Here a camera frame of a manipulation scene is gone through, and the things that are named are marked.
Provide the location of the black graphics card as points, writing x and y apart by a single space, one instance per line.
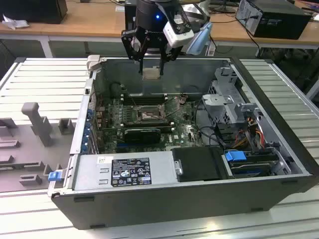
142 136

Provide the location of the black open PC case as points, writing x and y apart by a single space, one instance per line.
149 209

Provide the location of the black plastic shroud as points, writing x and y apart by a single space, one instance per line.
197 164

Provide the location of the hard disk in bay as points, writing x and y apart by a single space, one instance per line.
251 169

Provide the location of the black tower computer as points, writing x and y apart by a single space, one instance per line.
129 17

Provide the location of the blue plastic case latch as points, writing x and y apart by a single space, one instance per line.
54 176

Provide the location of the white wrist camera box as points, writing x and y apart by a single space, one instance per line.
178 36

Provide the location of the green motherboard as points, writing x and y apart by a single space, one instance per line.
184 129

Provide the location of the grey case hinge latch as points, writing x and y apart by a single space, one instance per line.
92 62

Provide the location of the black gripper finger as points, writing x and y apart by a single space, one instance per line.
172 54
130 47

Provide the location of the grey metal drive cage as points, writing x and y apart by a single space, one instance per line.
224 104

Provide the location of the black RAM slot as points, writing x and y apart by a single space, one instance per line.
143 101
143 95
147 122

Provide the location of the crumpled white paper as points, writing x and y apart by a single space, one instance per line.
13 23

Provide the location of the silver square CPU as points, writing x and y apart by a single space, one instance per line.
151 73

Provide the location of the pale blue teach pendant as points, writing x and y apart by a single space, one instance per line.
199 39

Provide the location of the blue expansion card clips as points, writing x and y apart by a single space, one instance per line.
87 129

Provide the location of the wooden desk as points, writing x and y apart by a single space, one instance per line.
87 20

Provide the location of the grey power supply unit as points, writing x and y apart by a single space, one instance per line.
87 174

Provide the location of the black desktop computer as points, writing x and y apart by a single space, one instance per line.
279 20

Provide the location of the black box on desk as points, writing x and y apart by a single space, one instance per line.
32 10

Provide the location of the CPU socket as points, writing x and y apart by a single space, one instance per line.
149 114

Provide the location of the grey parts rack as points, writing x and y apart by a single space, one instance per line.
40 124

